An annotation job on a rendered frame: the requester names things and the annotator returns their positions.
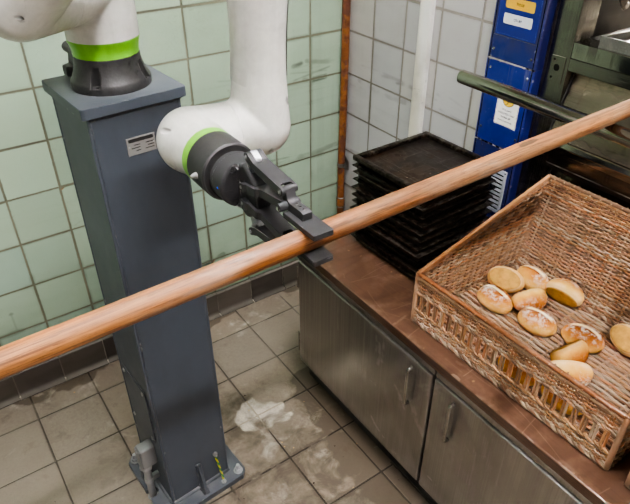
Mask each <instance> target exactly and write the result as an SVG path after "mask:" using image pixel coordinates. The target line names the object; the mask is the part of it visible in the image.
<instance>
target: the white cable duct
mask: <svg viewBox="0 0 630 504"><path fill-rule="evenodd" d="M435 6H436V0H421V3H420V14H419V25H418V35H417V46H416V57H415V67H414V78H413V89H412V99H411V110H410V121H409V131H408V137H410V136H413V135H416V134H419V133H422V127H423V118H424V109H425V99H426V90H427V81H428V71H429V62H430V53H431V43H432V34H433V25H434V15H435Z"/></svg>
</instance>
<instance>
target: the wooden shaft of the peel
mask: <svg viewBox="0 0 630 504"><path fill-rule="evenodd" d="M629 117H630V99H628V100H626V101H623V102H621V103H618V104H616V105H613V106H611V107H608V108H606V109H603V110H601V111H598V112H595V113H593V114H590V115H588V116H585V117H583V118H580V119H578V120H575V121H573V122H570V123H568V124H565V125H562V126H560V127H557V128H555V129H552V130H550V131H547V132H545V133H542V134H540V135H537V136H535V137H532V138H529V139H527V140H524V141H522V142H519V143H517V144H514V145H512V146H509V147H507V148H504V149H502V150H499V151H496V152H494V153H491V154H489V155H486V156H484V157H481V158H479V159H476V160H474V161H471V162H468V163H466V164H463V165H461V166H458V167H456V168H453V169H451V170H448V171H446V172H443V173H441V174H438V175H435V176H433V177H430V178H428V179H425V180H423V181H420V182H418V183H415V184H413V185H410V186H408V187H405V188H402V189H400V190H397V191H395V192H392V193H390V194H387V195H385V196H382V197H380V198H377V199H375V200H372V201H369V202H367V203H364V204H362V205H359V206H357V207H354V208H352V209H349V210H347V211H344V212H342V213H339V214H336V215H334V216H331V217H329V218H326V219H324V220H322V221H324V222H325V223H326V224H328V225H329V226H330V227H332V228H333V229H334V233H333V235H330V236H328V237H325V238H323V239H320V240H318V241H315V242H314V241H312V240H311V239H310V238H309V237H307V236H306V235H305V234H304V233H302V232H301V231H300V230H296V231H293V232H291V233H288V234H286V235H283V236H281V237H278V238H275V239H273V240H270V241H268V242H265V243H263V244H260V245H258V246H255V247H253V248H250V249H248V250H245V251H242V252H240V253H237V254H235V255H232V256H230V257H227V258H225V259H222V260H220V261H217V262H215V263H212V264H209V265H207V266H204V267H202V268H199V269H197V270H194V271H192V272H189V273H187V274H184V275H182V276H179V277H176V278H174V279H171V280H169V281H166V282H164V283H161V284H159V285H156V286H154V287H151V288H149V289H146V290H143V291H141V292H138V293H136V294H133V295H131V296H128V297H126V298H123V299H121V300H118V301H116V302H113V303H110V304H108V305H105V306H103V307H100V308H98V309H95V310H93V311H90V312H88V313H85V314H83V315H80V316H77V317H75V318H72V319H70V320H67V321H65V322H62V323H60V324H57V325H55V326H52V327H49V328H47V329H44V330H42V331H39V332H37V333H34V334H32V335H29V336H27V337H24V338H22V339H19V340H16V341H14V342H11V343H9V344H6V345H4V346H1V347H0V380H2V379H4V378H6V377H9V376H11V375H14V374H16V373H18V372H21V371H23V370H26V369H28V368H30V367H33V366H35V365H38V364H40V363H42V362H45V361H47V360H50V359H52V358H54V357H57V356H59V355H62V354H64V353H66V352H69V351H71V350H74V349H76V348H78V347H81V346H83V345H85V344H88V343H90V342H93V341H95V340H97V339H100V338H102V337H105V336H107V335H109V334H112V333H114V332H117V331H119V330H121V329H124V328H126V327H129V326H131V325H133V324H136V323H138V322H141V321H143V320H145V319H148V318H150V317H153V316H155V315H157V314H160V313H162V312H164V311H167V310H169V309H172V308H174V307H176V306H179V305H181V304H184V303H186V302H188V301H191V300H193V299H196V298H198V297H200V296H203V295H205V294H208V293H210V292H212V291H215V290H217V289H220V288H222V287H224V286H227V285H229V284H232V283H234V282H236V281H239V280H241V279H244V278H246V277H248V276H251V275H253V274H255V273H258V272H260V271H263V270H265V269H267V268H270V267H272V266H275V265H277V264H279V263H282V262H284V261H287V260H289V259H291V258H294V257H296V256H299V255H301V254H303V253H306V252H308V251H311V250H313V249H315V248H318V247H320V246H323V245H325V244H327V243H330V242H332V241H334V240H337V239H339V238H342V237H344V236H346V235H349V234H351V233H354V232H356V231H358V230H361V229H363V228H366V227H368V226H370V225H373V224H375V223H378V222H380V221H382V220H385V219H387V218H390V217H392V216H394V215H397V214H399V213H402V212H404V211H406V210H409V209H411V208H413V207H416V206H418V205H421V204H423V203H425V202H428V201H430V200H433V199H435V198H437V197H440V196H442V195H445V194H447V193H449V192H452V191H454V190H457V189H459V188H461V187H464V186H466V185H469V184H471V183H473V182H476V181H478V180H481V179H483V178H485V177H488V176H490V175H492V174H495V173H497V172H500V171H502V170H504V169H507V168H509V167H512V166H514V165H516V164H519V163H521V162H524V161H526V160H528V159H531V158H533V157H536V156H538V155H540V154H543V153H545V152H548V151H550V150H552V149H555V148H557V147H560V146H562V145H564V144H567V143H569V142H571V141H574V140H576V139H579V138H581V137H583V136H586V135H588V134H591V133H593V132H595V131H598V130H600V129H603V128H605V127H607V126H610V125H612V124H615V123H617V122H619V121H622V120H624V119H627V118H629Z"/></svg>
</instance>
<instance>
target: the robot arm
mask: <svg viewBox="0 0 630 504"><path fill-rule="evenodd" d="M288 4H289V0H227V10H228V23H229V41H230V79H231V92H230V98H229V99H228V100H227V101H224V102H219V103H213V104H206V105H195V106H184V107H179V108H177V109H174V110H173V111H171V112H169V113H168V114H167V115H166V116H165V117H164V118H163V119H162V121H161V123H160V124H159V127H158V130H157V135H156V143H157V148H158V151H159V154H160V156H161V157H162V159H163V160H164V161H165V163H166V164H167V165H169V166H170V167H171V168H173V169H174V170H176V171H178V172H181V173H184V174H186V175H187V176H189V177H190V178H191V179H192V180H193V181H194V182H195V183H196V184H198V185H199V186H200V187H201V188H202V189H203V190H204V191H205V192H206V193H207V194H209V195H210V196H211V197H213V198H215V199H218V200H224V201H225V202H226V203H228V204H230V205H232V206H236V207H240V208H242V209H243V211H244V212H245V214H246V215H247V216H249V217H251V221H252V225H251V226H252V227H249V233H250V234H251V235H254V236H258V237H259V238H260V239H262V240H263V241H264V242H268V241H270V240H273V239H275V238H278V237H281V236H283V235H286V234H288V233H291V232H293V231H296V229H295V228H294V227H293V226H295V227H296V228H297V229H298V230H300V231H301V232H302V233H304V234H305V235H306V236H307V237H309V238H310V239H311V240H312V241H314V242H315V241H318V240H320V239H323V238H325V237H328V236H330V235H333V233H334V229H333V228H332V227H330V226H329V225H328V224H326V223H325V222H324V221H322V220H321V219H320V218H318V217H317V216H316V215H314V214H313V213H312V211H311V210H310V209H309V208H308V207H307V206H305V205H304V204H303V203H301V200H300V198H299V197H298V196H296V191H298V185H297V184H296V183H295V182H294V181H293V180H292V179H291V178H290V177H288V176H287V175H286V174H285V173H284V172H283V171H282V170H281V169H279V168H278V167H277V166H276V165H275V164H274V163H273V162H271V161H270V160H269V159H268V158H267V156H266V155H269V154H272V153H274V152H276V151H277V150H279V149H280V148H281V147H282V146H283V145H284V143H285V142H286V140H287V138H288V136H289V133H290V127H291V122H290V113H289V103H288V91H287V79H286V75H287V23H288ZM63 31H64V33H65V37H66V41H64V42H63V43H62V45H61V46H62V49H63V50H64V51H65V52H67V53H68V63H66V64H63V65H62V68H63V72H64V74H65V75H66V76H68V77H71V79H70V83H71V86H72V89H73V90H74V91H75V92H76V93H79V94H82V95H87V96H96V97H106V96H118V95H124V94H129V93H133V92H136V91H139V90H141V89H143V88H145V87H147V86H148V85H150V83H151V82H152V76H151V71H150V70H149V69H148V68H147V66H146V65H145V63H144V61H143V59H142V56H141V53H140V49H139V37H140V33H139V26H138V20H137V14H136V7H135V0H0V38H3V39H5V40H9V41H13V42H31V41H35V40H39V39H42V38H45V37H48V36H51V35H54V34H57V33H60V32H63ZM281 185H284V186H281ZM277 207H278V210H280V211H279V212H282V211H285V210H288V211H285V212H283V216H282V215H281V214H280V213H279V212H278V211H277ZM289 222H290V223H291V224H292V225H293V226H292V225H291V224H290V223H289ZM299 256H300V257H303V258H304V259H305V260H306V261H307V262H308V263H309V264H310V265H312V266H313V267H317V266H319V265H322V264H324V263H326V262H329V261H331V260H333V254H332V253H330V252H329V251H328V250H327V249H326V248H324V247H323V246H320V247H318V248H315V249H313V250H311V251H308V252H306V253H303V254H301V255H299Z"/></svg>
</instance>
